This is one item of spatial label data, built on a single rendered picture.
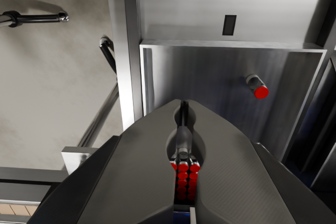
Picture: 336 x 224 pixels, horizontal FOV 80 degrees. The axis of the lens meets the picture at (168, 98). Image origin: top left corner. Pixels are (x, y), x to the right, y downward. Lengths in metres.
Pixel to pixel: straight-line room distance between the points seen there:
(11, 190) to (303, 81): 0.67
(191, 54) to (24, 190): 0.51
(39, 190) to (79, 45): 0.95
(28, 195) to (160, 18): 0.51
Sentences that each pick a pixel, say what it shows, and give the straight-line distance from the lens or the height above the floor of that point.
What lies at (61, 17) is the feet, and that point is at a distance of 1.34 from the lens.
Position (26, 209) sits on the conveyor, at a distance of 0.66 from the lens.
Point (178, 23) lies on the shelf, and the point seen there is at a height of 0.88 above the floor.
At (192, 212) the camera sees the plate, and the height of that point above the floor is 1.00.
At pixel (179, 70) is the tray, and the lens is 0.34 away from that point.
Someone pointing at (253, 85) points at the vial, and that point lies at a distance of 0.34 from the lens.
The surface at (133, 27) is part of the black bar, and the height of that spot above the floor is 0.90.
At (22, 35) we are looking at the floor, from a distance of 1.56.
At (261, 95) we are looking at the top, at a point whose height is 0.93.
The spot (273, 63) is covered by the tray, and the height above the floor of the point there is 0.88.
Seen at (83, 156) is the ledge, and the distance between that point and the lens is 0.52.
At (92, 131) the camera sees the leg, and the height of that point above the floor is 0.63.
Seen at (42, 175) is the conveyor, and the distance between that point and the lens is 0.66.
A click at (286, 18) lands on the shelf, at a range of 0.36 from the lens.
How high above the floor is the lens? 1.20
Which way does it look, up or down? 60 degrees down
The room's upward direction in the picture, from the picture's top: 174 degrees counter-clockwise
